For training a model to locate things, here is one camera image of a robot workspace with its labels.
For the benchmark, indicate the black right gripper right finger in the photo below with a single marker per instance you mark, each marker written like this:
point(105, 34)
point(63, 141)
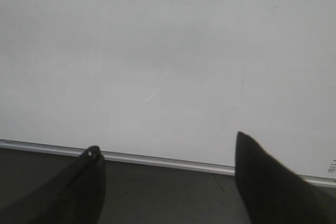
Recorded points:
point(274, 194)

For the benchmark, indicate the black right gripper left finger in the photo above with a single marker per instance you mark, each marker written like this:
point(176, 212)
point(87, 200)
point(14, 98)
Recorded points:
point(75, 195)

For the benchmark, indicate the white whiteboard with aluminium frame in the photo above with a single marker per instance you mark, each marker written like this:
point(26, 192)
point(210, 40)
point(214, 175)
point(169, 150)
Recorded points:
point(171, 82)

